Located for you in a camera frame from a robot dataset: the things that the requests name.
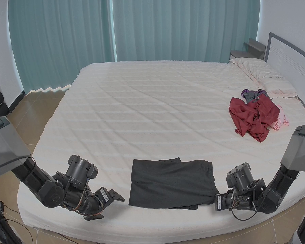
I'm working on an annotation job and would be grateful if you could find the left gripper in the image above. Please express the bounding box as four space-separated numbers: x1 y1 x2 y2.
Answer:
86 187 125 213

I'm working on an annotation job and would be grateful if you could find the pink garment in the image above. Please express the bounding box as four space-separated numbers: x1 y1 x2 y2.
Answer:
269 104 290 131

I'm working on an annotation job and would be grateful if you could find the black T-shirt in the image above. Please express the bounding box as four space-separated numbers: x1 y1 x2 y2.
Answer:
128 157 220 210

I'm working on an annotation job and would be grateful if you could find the blue-green curtain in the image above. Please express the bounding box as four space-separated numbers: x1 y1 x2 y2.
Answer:
9 0 117 93
112 0 261 63

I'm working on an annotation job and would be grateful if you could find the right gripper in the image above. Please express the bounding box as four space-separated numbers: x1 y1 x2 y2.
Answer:
215 190 238 212

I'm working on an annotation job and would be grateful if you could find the purple grey garment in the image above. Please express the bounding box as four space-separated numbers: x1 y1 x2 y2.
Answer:
241 88 270 104

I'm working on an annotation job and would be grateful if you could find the bed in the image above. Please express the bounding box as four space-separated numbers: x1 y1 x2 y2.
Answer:
17 32 305 237

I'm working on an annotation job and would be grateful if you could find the dark red garment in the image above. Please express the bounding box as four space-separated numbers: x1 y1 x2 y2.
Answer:
229 94 280 143

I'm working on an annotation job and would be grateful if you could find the cream pillow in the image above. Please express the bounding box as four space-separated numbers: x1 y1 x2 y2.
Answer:
230 57 299 99

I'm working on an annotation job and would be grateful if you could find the grey bedside table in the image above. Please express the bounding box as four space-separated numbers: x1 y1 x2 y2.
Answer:
230 38 266 60

